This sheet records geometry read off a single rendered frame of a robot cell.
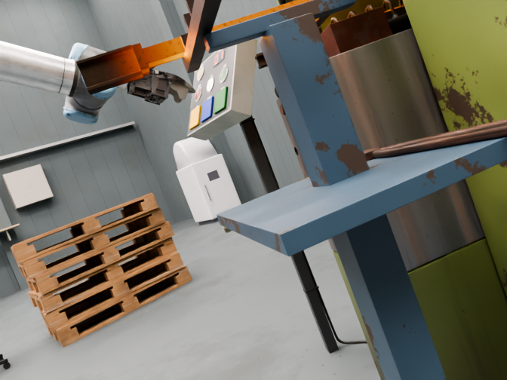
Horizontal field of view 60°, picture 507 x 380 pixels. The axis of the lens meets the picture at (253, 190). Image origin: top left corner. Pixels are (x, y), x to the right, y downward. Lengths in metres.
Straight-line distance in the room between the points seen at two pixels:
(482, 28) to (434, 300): 0.51
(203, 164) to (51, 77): 6.70
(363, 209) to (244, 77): 1.14
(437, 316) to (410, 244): 0.16
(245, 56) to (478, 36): 0.87
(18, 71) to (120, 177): 10.20
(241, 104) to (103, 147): 9.98
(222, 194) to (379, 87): 7.00
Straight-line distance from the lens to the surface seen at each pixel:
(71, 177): 11.02
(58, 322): 3.70
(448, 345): 1.01
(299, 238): 0.37
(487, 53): 0.82
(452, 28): 0.87
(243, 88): 1.47
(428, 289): 0.96
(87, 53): 1.34
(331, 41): 0.94
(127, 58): 0.69
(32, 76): 1.15
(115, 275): 3.76
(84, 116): 1.27
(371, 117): 0.89
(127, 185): 11.31
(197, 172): 7.69
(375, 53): 0.92
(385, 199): 0.40
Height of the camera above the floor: 0.79
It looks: 4 degrees down
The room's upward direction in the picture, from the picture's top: 21 degrees counter-clockwise
